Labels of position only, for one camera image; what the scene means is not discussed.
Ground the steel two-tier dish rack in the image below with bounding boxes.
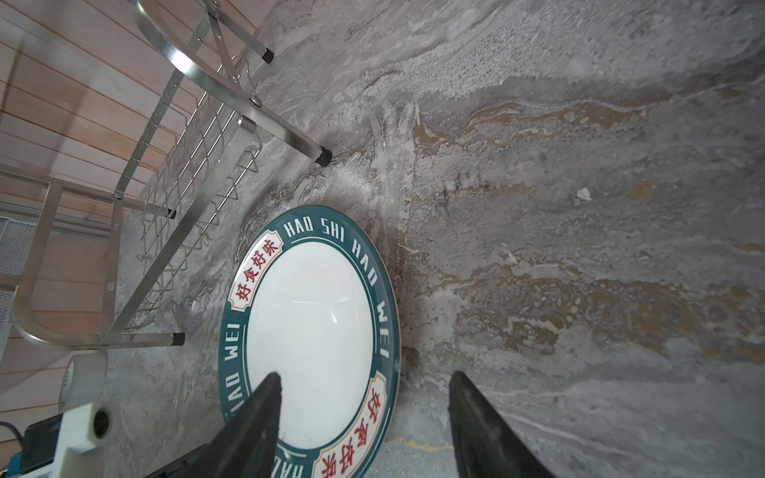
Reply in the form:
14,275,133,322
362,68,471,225
1,1,333,351

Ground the white wire mesh shelf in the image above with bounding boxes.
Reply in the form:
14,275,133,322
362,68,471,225
1,217,36,358

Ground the green rim white plate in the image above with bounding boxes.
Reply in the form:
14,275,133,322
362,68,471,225
218,205,400,477

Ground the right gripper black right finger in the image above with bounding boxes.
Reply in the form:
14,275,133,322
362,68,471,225
448,370,552,478

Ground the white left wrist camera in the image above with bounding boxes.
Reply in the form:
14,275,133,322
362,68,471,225
5,401,118,478

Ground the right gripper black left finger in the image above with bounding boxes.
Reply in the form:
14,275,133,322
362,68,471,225
149,372,282,478

